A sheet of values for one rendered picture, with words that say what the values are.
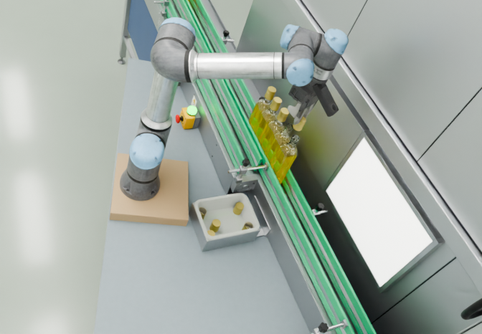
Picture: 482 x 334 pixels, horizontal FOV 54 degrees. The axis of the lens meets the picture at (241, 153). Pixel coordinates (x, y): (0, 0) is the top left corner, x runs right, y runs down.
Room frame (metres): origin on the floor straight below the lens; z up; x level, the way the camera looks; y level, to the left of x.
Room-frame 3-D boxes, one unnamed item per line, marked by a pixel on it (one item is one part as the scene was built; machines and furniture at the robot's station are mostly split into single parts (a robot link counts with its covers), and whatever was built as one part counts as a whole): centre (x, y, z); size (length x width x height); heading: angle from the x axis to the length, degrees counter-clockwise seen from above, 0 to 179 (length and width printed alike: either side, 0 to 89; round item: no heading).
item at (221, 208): (1.07, -0.05, 0.80); 0.22 x 0.17 x 0.09; 130
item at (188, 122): (1.51, 0.28, 0.79); 0.07 x 0.07 x 0.07; 40
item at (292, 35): (1.26, -0.03, 1.52); 0.11 x 0.11 x 0.08; 12
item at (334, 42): (1.30, -0.12, 1.52); 0.09 x 0.08 x 0.11; 102
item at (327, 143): (1.28, -0.34, 1.15); 0.90 x 0.03 x 0.34; 40
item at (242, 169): (1.22, -0.05, 0.95); 0.17 x 0.03 x 0.12; 130
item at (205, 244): (1.09, -0.07, 0.79); 0.27 x 0.17 x 0.08; 130
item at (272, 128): (1.38, -0.09, 0.99); 0.06 x 0.06 x 0.21; 40
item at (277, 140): (1.33, -0.12, 0.99); 0.06 x 0.06 x 0.21; 39
